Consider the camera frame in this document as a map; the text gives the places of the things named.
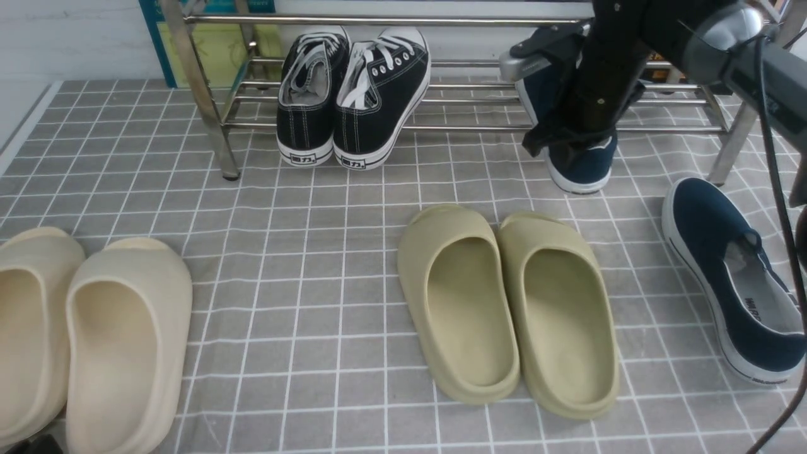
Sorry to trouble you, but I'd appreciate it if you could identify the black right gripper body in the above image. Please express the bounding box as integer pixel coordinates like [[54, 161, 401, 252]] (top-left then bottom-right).
[[522, 18, 647, 156]]

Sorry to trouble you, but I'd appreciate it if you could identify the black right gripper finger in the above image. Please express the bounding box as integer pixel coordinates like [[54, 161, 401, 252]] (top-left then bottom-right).
[[508, 24, 590, 59]]

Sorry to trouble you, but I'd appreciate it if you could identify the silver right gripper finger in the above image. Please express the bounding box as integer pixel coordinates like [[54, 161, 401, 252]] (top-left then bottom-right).
[[499, 52, 582, 83]]

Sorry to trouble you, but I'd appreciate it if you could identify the navy slip-on shoe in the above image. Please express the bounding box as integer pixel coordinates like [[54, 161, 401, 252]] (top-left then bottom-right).
[[662, 177, 805, 385], [514, 66, 618, 194]]

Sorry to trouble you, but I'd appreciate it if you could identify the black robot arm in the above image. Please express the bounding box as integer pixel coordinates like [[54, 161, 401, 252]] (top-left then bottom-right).
[[499, 1, 805, 155]]

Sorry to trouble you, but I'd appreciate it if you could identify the silver metal shoe rack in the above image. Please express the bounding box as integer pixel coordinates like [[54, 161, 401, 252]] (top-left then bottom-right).
[[159, 0, 807, 186]]

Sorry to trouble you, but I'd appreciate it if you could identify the black canvas sneaker right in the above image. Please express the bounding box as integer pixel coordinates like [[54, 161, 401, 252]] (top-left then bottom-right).
[[332, 28, 431, 170]]

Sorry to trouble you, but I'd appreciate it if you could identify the black canvas sneaker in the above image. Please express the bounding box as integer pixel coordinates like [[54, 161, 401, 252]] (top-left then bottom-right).
[[275, 25, 351, 168], [332, 28, 431, 170]]

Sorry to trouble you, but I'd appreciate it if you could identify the olive left foam slipper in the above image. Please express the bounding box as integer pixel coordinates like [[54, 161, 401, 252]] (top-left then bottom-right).
[[397, 204, 521, 405]]

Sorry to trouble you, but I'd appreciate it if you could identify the olive foam slipper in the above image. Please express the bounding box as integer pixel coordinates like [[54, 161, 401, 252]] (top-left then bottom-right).
[[497, 211, 620, 420], [397, 204, 521, 405]]

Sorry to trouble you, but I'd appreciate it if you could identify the black canvas sneaker left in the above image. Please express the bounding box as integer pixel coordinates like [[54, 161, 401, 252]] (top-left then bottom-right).
[[275, 25, 351, 168]]

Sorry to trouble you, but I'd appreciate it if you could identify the olive right foam slipper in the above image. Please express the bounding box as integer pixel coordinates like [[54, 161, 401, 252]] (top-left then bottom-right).
[[497, 211, 620, 420]]

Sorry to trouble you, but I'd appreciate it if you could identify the teal green poster board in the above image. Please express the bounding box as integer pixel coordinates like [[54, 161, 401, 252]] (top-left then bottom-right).
[[139, 1, 284, 88]]

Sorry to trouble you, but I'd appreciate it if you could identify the cream right foam slipper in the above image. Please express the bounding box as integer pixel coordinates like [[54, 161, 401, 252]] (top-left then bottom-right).
[[66, 236, 193, 453]]

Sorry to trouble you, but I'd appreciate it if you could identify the cream foam slipper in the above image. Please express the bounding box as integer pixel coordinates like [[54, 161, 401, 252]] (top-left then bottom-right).
[[1, 226, 86, 446], [66, 236, 193, 453]]

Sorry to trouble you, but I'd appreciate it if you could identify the cream left foam slipper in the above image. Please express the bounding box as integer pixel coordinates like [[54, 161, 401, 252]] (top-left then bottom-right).
[[1, 226, 86, 446]]

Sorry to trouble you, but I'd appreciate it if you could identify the black cable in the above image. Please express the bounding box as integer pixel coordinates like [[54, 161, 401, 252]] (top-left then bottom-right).
[[744, 38, 807, 454]]

